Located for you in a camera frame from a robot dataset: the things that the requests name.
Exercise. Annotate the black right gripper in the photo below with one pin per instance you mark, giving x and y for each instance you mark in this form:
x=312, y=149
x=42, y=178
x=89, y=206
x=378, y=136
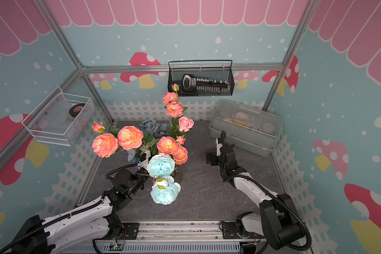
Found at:
x=214, y=155

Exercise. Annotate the pink peony pair stem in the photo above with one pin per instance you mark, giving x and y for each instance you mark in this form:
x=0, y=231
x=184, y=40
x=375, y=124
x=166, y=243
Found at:
x=169, y=146

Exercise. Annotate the pink rose stem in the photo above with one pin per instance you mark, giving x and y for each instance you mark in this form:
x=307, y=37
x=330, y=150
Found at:
x=180, y=125

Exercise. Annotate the large pink peony stem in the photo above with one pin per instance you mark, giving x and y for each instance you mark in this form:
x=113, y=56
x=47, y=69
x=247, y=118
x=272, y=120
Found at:
x=108, y=143

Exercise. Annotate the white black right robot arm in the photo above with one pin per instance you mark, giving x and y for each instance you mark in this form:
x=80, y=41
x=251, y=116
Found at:
x=277, y=221

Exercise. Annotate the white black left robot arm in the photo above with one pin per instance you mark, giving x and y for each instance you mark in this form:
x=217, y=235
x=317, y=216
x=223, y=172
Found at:
x=94, y=220

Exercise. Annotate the clear glass vase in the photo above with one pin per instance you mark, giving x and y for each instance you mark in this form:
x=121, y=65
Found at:
x=177, y=175

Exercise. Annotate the dusty blue rose bunch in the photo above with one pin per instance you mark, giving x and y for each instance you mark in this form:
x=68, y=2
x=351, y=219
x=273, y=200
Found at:
x=155, y=128

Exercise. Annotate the light blue peony stem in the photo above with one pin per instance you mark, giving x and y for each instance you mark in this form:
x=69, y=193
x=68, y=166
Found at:
x=164, y=190

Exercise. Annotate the translucent plastic storage box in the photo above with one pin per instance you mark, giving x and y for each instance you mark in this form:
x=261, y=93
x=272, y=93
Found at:
x=246, y=127

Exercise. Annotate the socket wrench set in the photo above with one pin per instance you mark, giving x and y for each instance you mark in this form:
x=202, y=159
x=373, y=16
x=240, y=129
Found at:
x=206, y=86

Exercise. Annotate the black tape roll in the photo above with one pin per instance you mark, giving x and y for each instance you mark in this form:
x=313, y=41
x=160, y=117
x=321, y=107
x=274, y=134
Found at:
x=76, y=109

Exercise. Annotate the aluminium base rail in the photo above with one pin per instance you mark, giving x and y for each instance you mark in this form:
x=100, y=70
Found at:
x=178, y=237

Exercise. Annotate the black wire wall basket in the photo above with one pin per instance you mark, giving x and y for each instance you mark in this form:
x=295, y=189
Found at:
x=206, y=69

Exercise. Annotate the white wire wall basket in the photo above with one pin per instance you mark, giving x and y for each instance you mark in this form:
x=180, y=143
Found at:
x=51, y=123

